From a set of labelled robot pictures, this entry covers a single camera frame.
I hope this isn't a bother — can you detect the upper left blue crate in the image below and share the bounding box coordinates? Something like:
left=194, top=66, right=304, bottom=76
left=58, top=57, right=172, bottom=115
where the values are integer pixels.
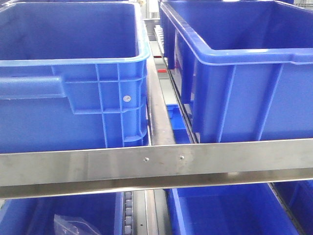
left=0, top=1, right=151, bottom=153

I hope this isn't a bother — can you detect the blue crate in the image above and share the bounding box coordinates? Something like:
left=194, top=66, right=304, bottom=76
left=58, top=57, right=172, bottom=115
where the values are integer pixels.
left=0, top=193, right=124, bottom=235
left=165, top=184, right=298, bottom=235
left=0, top=1, right=151, bottom=153
left=160, top=0, right=313, bottom=143

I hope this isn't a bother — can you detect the upper middle blue crate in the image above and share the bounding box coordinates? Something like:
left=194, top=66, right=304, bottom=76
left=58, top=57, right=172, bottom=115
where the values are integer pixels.
left=160, top=0, right=313, bottom=143

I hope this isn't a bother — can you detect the lower left blue crate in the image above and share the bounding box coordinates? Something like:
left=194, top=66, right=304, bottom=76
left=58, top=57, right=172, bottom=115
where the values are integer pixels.
left=0, top=193, right=124, bottom=235

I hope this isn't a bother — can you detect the lower right blue crate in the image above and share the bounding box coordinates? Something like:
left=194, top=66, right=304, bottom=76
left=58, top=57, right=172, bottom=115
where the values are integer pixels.
left=165, top=184, right=298, bottom=235

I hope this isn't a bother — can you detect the clear plastic bag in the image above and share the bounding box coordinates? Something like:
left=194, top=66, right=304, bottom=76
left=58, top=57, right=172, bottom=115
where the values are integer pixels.
left=54, top=214, right=101, bottom=235

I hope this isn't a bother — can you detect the steel roller divider rail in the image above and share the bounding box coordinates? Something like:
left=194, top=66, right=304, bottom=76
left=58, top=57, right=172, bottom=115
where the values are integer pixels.
left=144, top=18, right=199, bottom=145

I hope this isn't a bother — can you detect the stainless steel shelf rail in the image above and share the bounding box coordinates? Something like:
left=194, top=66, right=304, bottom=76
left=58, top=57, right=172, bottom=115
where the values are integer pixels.
left=0, top=139, right=313, bottom=199

